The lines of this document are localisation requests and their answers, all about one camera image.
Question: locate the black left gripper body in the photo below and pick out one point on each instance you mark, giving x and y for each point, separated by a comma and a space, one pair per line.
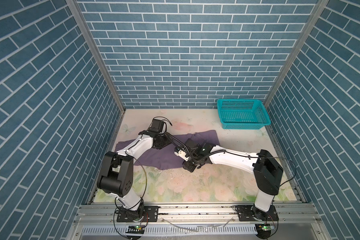
164, 140

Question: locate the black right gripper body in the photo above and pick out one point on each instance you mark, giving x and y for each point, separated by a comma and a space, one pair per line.
190, 164

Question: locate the purple trousers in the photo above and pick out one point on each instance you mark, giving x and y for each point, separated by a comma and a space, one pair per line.
165, 159

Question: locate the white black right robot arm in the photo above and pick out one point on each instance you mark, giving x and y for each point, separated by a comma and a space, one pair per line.
266, 169

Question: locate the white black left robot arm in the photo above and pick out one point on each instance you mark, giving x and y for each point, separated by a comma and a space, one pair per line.
116, 173

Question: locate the teal plastic basket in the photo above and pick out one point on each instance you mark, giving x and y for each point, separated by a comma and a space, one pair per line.
240, 114

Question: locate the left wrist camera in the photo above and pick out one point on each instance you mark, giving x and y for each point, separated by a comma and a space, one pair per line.
157, 126

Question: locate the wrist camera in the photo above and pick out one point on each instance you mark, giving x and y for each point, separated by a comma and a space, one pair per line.
182, 154
157, 126

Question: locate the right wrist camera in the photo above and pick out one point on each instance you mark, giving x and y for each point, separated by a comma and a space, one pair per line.
182, 154

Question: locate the white slotted cable duct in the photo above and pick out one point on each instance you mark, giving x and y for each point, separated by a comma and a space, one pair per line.
170, 230

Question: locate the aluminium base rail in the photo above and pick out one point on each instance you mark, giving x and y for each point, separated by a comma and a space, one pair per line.
288, 213

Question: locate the left aluminium corner post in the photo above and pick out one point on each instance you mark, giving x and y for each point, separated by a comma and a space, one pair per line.
80, 20

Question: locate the aluminium corner post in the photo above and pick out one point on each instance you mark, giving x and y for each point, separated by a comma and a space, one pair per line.
80, 20
306, 30

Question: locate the right aluminium corner post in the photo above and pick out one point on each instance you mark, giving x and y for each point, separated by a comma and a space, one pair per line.
306, 30

